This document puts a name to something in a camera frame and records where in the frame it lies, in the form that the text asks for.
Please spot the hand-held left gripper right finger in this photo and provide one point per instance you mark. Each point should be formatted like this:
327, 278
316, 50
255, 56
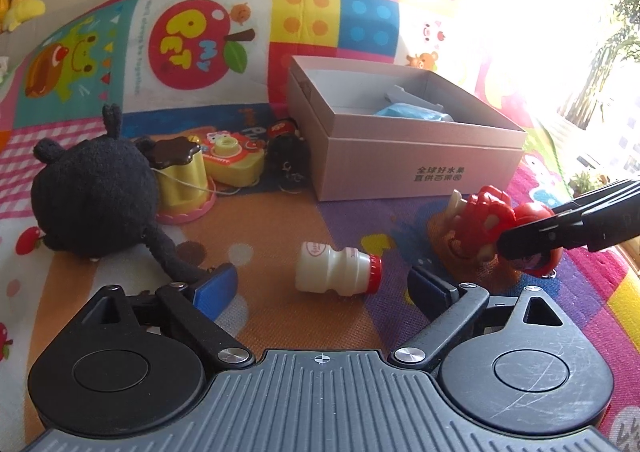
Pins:
430, 289

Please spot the yellow green plush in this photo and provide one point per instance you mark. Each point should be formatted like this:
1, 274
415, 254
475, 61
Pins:
25, 12

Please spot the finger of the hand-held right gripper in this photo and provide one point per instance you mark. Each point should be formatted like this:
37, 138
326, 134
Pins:
530, 237
605, 194

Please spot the yellow toy camera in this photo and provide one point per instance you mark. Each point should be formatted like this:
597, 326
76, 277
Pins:
235, 167

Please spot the green houseplant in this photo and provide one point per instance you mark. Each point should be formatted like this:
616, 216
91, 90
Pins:
610, 32

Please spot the colourful printed play mat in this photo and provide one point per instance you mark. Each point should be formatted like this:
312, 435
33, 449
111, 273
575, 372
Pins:
300, 212

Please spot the yellow pudding toy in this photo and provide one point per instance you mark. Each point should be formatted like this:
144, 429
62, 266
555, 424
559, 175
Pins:
182, 182

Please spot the white bottle red cap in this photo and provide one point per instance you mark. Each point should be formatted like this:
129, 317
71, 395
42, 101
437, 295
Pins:
330, 267

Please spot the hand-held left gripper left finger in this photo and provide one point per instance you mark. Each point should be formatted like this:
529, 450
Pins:
217, 287

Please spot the pink cardboard box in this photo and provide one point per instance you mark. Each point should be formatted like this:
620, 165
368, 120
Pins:
400, 167

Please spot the red toy figure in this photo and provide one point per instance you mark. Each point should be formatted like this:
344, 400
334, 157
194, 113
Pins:
480, 222

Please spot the white plastic frame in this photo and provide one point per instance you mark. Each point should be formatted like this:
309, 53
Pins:
400, 94

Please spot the small potted plant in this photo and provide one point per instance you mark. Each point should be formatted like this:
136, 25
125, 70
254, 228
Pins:
587, 182

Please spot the black plush toy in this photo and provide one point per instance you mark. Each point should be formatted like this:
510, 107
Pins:
95, 192

